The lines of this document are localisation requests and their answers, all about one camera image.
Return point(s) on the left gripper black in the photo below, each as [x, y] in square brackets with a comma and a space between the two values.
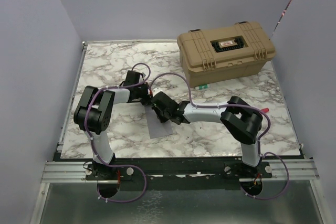
[147, 101]

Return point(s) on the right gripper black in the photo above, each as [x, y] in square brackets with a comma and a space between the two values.
[156, 110]

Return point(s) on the small green white tube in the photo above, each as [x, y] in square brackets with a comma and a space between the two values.
[201, 87]

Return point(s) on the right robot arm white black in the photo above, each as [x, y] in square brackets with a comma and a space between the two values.
[242, 122]

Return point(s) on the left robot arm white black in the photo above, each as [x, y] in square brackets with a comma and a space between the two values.
[94, 110]

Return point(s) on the tan plastic tool case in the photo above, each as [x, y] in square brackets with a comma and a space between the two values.
[214, 55]

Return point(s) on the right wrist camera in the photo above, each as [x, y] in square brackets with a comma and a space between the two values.
[155, 91]

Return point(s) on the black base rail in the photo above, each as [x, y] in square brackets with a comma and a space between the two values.
[137, 174]

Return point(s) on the aluminium frame rail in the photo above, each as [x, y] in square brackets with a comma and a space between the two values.
[287, 197]

